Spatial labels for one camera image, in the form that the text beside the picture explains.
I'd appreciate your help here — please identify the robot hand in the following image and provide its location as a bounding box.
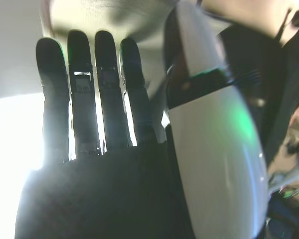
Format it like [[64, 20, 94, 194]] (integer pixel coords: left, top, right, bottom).
[[14, 0, 269, 239]]

